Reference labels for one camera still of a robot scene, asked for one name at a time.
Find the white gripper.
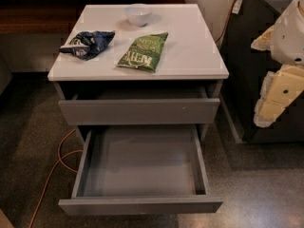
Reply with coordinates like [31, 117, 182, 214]
[251, 0, 304, 127]

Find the grey drawer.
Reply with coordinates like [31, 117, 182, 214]
[59, 124, 222, 216]
[59, 85, 219, 125]

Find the grey top drawer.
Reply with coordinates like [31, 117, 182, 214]
[59, 85, 219, 125]

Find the white-topped grey drawer cabinet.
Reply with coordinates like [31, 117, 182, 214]
[48, 4, 228, 137]

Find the dark grey counter cabinet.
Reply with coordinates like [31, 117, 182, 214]
[220, 0, 304, 143]

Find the green chip bag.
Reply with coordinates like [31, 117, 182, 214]
[117, 32, 168, 73]

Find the white bowl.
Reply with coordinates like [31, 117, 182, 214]
[124, 4, 152, 27]

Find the blue crumpled chip bag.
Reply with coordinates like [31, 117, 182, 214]
[59, 31, 115, 61]

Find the dark wooden bench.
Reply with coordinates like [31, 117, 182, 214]
[0, 0, 185, 34]

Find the orange wall cable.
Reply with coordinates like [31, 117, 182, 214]
[215, 0, 255, 45]

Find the white cable tag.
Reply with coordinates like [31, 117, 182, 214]
[232, 0, 243, 14]

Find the orange floor cable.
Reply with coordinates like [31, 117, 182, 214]
[28, 128, 84, 228]

